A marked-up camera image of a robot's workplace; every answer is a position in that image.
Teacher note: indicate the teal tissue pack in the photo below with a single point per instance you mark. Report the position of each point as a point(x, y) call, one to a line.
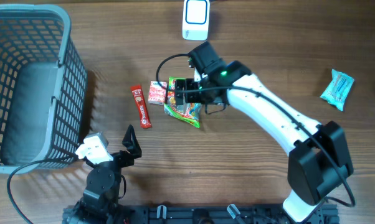
point(338, 90)

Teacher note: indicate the white barcode scanner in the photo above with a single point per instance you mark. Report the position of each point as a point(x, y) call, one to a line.
point(196, 20)

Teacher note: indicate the grey plastic shopping basket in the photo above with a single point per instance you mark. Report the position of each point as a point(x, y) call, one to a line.
point(43, 84)

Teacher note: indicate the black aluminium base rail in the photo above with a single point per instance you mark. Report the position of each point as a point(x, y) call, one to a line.
point(256, 214)

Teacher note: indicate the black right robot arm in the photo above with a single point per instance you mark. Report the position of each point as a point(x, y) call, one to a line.
point(318, 156)

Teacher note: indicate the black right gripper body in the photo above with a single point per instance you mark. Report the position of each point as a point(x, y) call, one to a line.
point(194, 91)

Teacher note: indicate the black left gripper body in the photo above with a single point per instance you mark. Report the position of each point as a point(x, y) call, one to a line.
point(122, 160)

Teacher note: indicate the Haribo gummy candy bag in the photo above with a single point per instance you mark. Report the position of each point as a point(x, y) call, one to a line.
point(188, 112)

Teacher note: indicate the red Nescafe coffee stick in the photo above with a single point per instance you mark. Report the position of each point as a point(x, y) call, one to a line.
point(138, 96)

